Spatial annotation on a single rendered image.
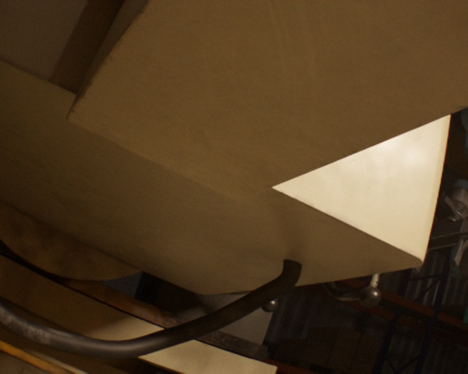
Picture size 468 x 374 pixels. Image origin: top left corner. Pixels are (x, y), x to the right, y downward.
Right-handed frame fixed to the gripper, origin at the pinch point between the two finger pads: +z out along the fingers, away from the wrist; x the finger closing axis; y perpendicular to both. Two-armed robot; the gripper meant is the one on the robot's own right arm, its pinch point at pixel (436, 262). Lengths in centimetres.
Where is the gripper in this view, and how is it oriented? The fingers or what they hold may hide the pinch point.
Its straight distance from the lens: 172.4
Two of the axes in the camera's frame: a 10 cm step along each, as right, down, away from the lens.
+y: 5.7, 7.6, 3.3
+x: -6.7, 1.9, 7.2
